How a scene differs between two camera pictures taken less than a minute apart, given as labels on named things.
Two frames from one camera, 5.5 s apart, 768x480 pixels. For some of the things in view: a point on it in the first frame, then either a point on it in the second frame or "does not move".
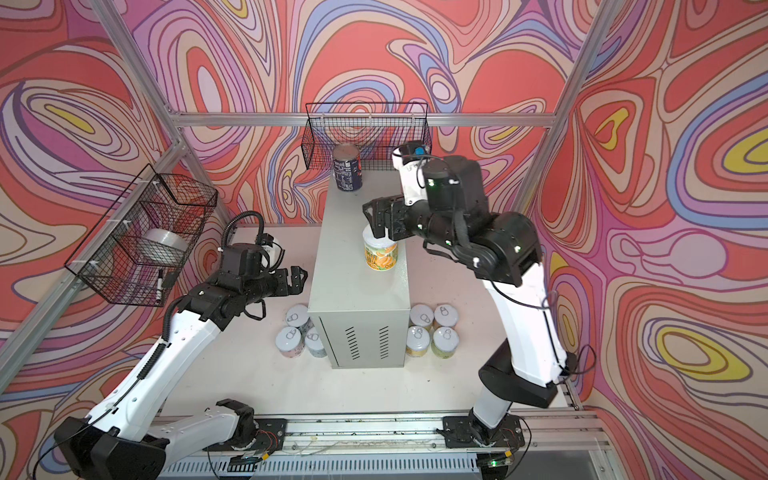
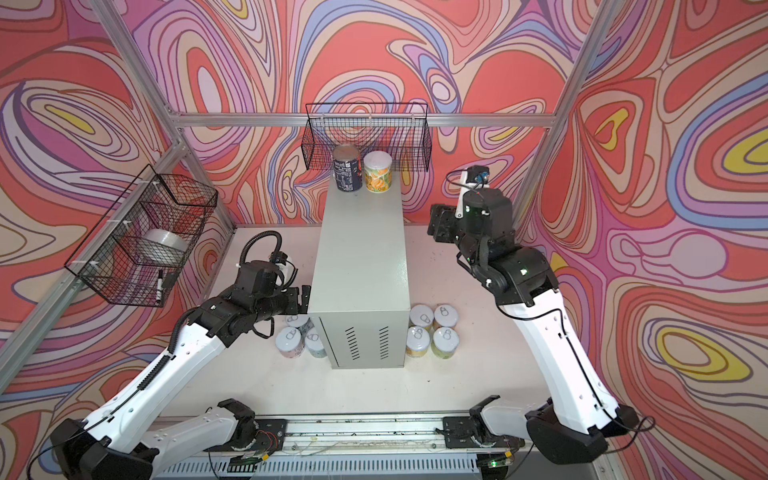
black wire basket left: [136, 250] does not move
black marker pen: [159, 286] does not move
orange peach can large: [381, 254] -> [378, 166]
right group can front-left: [417, 341] does not move
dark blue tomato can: [348, 167] does not move
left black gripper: [284, 288] -> [294, 306]
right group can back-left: [421, 315] does not move
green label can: [444, 342] does not move
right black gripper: [399, 209] -> [441, 221]
